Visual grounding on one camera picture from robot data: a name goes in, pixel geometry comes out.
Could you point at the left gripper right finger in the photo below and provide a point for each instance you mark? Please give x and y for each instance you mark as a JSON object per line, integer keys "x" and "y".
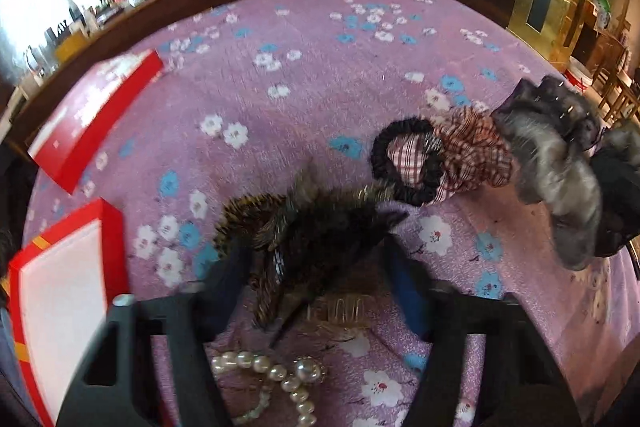
{"x": 520, "y": 385}

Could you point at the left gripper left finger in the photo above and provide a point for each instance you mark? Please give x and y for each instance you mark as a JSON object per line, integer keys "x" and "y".
{"x": 115, "y": 383}

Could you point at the brown organza dotted scrunchie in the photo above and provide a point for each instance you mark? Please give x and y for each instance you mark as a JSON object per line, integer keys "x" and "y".
{"x": 586, "y": 175}

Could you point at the red plaid scrunchie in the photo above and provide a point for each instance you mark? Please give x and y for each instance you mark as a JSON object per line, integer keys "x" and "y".
{"x": 431, "y": 160}

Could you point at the red open gift box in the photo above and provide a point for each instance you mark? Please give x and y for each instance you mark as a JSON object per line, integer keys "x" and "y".
{"x": 61, "y": 285}

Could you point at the gold hair comb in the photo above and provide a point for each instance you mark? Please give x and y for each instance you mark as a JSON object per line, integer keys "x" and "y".
{"x": 339, "y": 317}

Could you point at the red floral box lid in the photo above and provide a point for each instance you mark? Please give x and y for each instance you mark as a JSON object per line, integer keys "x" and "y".
{"x": 69, "y": 139}

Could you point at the purple floral bedspread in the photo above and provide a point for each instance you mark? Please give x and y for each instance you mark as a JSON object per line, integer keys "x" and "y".
{"x": 256, "y": 90}

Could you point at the dark wooden headboard shelf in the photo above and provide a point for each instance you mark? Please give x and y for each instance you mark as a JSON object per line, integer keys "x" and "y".
{"x": 118, "y": 36}

